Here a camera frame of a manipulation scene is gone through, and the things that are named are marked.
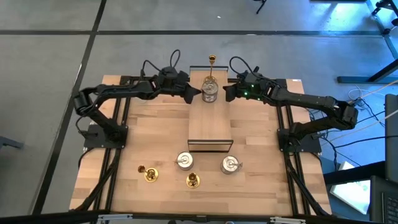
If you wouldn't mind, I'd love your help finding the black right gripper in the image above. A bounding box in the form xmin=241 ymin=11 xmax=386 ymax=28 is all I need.
xmin=222 ymin=70 xmax=272 ymax=103

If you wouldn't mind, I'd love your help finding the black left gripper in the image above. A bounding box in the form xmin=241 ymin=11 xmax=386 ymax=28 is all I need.
xmin=154 ymin=70 xmax=202 ymax=105

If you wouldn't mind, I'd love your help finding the silver candle tin floral label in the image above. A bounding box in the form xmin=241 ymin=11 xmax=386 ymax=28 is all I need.
xmin=201 ymin=79 xmax=219 ymax=103
xmin=220 ymin=155 xmax=243 ymax=175
xmin=175 ymin=151 xmax=195 ymax=171

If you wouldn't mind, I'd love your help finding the gold candlestick holder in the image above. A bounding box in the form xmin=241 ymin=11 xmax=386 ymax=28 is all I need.
xmin=137 ymin=164 xmax=159 ymax=184
xmin=205 ymin=54 xmax=218 ymax=82
xmin=185 ymin=172 xmax=201 ymax=189

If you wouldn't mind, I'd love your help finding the black bar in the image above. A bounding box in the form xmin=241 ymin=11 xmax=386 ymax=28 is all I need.
xmin=323 ymin=160 xmax=386 ymax=185

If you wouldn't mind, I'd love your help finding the white glowing tablet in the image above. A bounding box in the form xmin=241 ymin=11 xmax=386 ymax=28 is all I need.
xmin=329 ymin=161 xmax=371 ymax=215

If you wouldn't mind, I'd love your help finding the dark monitor back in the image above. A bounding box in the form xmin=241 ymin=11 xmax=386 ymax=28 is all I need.
xmin=384 ymin=93 xmax=398 ymax=184

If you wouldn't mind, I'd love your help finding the black laptop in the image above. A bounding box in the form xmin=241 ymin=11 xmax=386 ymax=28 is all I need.
xmin=369 ymin=175 xmax=398 ymax=224

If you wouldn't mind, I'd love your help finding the grey chair leg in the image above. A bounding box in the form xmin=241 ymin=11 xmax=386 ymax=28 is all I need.
xmin=0 ymin=136 xmax=25 ymax=151

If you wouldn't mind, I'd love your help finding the wooden shelf riser black frame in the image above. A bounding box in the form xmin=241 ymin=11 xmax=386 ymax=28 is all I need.
xmin=187 ymin=65 xmax=234 ymax=153

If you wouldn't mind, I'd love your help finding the silver aluminium bracket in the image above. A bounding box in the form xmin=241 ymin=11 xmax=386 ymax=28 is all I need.
xmin=269 ymin=216 xmax=307 ymax=224
xmin=98 ymin=213 xmax=134 ymax=222

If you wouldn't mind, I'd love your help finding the black camera rig beam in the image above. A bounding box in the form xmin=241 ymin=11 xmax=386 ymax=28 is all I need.
xmin=0 ymin=210 xmax=398 ymax=224

